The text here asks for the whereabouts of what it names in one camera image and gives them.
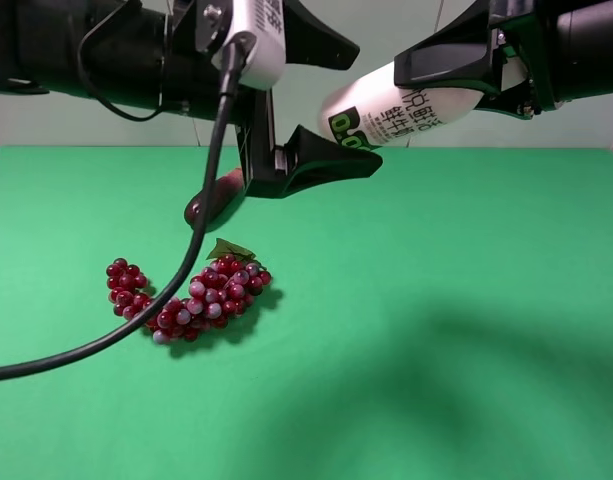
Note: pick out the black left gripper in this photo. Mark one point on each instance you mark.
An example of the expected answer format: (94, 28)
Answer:
(194, 30)

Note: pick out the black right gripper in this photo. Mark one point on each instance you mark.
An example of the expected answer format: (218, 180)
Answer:
(464, 55)

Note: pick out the white milk bottle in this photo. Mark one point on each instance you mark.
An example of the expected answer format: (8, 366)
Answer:
(373, 111)

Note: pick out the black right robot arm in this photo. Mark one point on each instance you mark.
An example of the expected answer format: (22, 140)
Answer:
(583, 50)

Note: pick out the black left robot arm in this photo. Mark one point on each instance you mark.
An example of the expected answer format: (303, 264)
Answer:
(127, 56)

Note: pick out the purple toy eggplant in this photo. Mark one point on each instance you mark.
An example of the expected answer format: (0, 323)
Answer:
(227, 193)

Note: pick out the red plastic grape bunch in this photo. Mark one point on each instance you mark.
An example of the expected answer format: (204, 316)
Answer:
(222, 291)

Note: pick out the green table cloth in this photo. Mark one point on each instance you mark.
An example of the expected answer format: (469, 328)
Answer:
(449, 318)

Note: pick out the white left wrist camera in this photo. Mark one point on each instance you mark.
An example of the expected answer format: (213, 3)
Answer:
(259, 27)

